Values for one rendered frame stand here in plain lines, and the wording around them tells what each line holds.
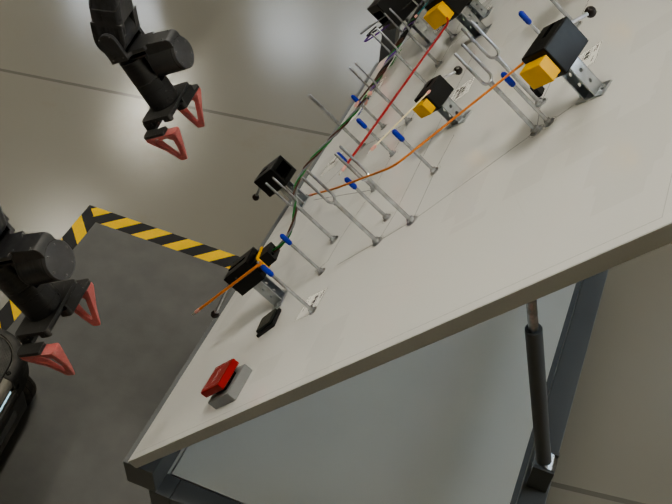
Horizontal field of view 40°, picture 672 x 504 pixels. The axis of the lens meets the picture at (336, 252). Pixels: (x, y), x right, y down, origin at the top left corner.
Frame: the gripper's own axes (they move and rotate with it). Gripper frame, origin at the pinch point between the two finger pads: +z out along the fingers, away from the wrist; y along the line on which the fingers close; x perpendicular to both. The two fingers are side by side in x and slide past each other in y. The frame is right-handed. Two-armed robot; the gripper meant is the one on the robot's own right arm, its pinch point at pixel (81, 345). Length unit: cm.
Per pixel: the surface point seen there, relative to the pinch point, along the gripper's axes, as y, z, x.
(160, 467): -6.3, 23.9, -1.7
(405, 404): 19, 46, -31
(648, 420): 86, 148, -49
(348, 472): 3.4, 42.6, -24.9
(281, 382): -9.2, 2.4, -37.7
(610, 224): -13, -19, -85
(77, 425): 42, 73, 83
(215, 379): -5.1, 5.2, -23.9
